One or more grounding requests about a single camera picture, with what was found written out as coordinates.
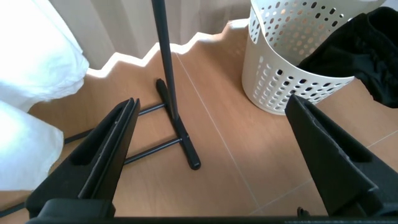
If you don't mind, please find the black clothes rack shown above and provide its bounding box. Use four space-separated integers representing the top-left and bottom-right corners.
0 0 202 218

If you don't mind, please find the white printed t-shirt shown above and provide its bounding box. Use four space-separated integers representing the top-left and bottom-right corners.
0 0 90 191

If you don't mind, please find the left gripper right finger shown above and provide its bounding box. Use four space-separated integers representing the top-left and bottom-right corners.
284 95 398 217

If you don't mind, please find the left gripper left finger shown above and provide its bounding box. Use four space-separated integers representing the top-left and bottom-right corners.
24 98 141 218

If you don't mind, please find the white laundry basket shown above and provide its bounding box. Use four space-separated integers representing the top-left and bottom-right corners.
241 0 386 116

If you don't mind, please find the black garment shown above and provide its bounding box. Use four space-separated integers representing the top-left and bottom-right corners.
297 6 398 109

